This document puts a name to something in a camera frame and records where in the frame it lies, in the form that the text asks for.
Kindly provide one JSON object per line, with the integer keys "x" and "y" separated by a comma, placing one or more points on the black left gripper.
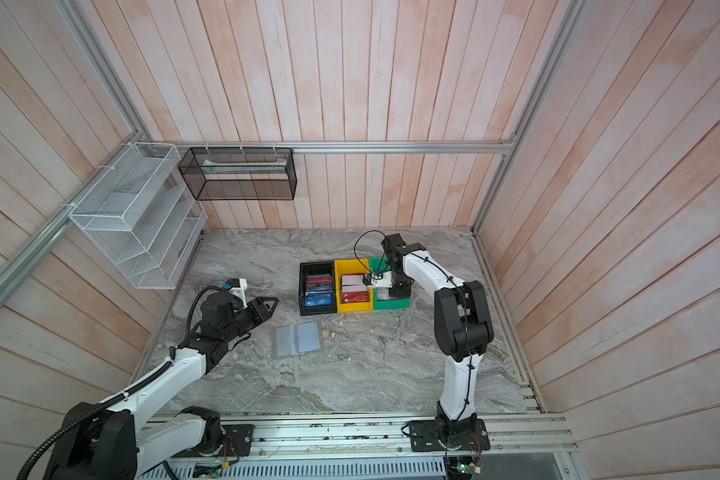
{"x": 258, "y": 304}

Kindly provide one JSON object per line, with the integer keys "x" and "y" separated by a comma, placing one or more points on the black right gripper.
{"x": 400, "y": 292}

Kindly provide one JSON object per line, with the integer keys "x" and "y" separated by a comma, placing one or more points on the beige leather card holder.
{"x": 297, "y": 339}

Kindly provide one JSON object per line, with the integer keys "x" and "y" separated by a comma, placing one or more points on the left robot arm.
{"x": 112, "y": 440}

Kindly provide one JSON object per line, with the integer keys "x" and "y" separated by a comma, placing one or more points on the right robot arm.
{"x": 463, "y": 330}

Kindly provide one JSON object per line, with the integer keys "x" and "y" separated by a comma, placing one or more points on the green plastic bin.
{"x": 382, "y": 301}

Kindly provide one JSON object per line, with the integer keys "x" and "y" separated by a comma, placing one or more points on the yellow plastic bin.
{"x": 353, "y": 292}

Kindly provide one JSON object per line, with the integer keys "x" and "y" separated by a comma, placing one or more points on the black plastic bin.
{"x": 316, "y": 291}

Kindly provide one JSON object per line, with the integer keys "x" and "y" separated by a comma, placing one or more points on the black wire mesh basket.
{"x": 239, "y": 173}

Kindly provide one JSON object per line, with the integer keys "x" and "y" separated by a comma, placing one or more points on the white wire mesh shelf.
{"x": 142, "y": 220}

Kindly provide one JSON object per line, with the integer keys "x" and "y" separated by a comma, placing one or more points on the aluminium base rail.
{"x": 333, "y": 436}

